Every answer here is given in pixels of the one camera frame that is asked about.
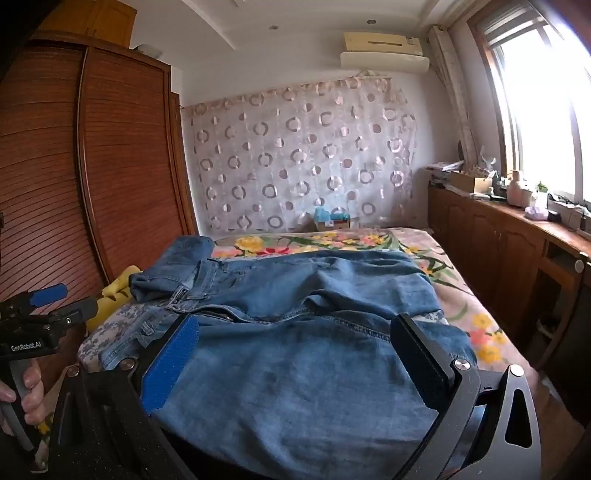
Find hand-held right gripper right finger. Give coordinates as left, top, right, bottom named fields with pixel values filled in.
left=390, top=314, right=542, bottom=480

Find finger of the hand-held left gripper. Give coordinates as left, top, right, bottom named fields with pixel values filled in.
left=45, top=296, right=100, bottom=343
left=8, top=283, right=69, bottom=315

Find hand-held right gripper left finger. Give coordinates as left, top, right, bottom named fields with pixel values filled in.
left=48, top=315, right=199, bottom=480

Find light blue denim pants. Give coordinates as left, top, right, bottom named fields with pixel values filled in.
left=97, top=244, right=478, bottom=470

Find person's left hand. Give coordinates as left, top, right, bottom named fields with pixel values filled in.
left=0, top=364, right=45, bottom=437

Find blue floral bed sheet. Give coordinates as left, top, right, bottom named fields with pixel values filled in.
left=78, top=302, right=451, bottom=372

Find yellow plush toy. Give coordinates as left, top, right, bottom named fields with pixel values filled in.
left=88, top=265, right=141, bottom=330

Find colourful flower blanket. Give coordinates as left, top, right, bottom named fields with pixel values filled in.
left=212, top=228, right=536, bottom=384

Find brown wooden cabinet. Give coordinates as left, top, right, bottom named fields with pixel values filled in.
left=427, top=168, right=591, bottom=384

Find brown wooden wardrobe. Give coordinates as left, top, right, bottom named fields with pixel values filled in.
left=0, top=0, right=200, bottom=407

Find small box with blue packets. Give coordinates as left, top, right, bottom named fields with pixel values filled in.
left=313, top=208, right=352, bottom=233

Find open cardboard box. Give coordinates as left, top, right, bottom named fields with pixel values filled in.
left=448, top=171, right=494, bottom=195

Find stack of papers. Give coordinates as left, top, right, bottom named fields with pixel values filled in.
left=422, top=161, right=467, bottom=188

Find pale window curtain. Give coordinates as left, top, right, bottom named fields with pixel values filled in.
left=427, top=25, right=481, bottom=164

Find window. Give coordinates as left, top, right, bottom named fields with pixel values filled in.
left=466, top=0, right=591, bottom=208

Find white air conditioner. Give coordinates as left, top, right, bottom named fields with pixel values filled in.
left=339, top=31, right=430, bottom=75

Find circle patterned wall cloth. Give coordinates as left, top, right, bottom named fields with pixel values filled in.
left=182, top=74, right=419, bottom=234

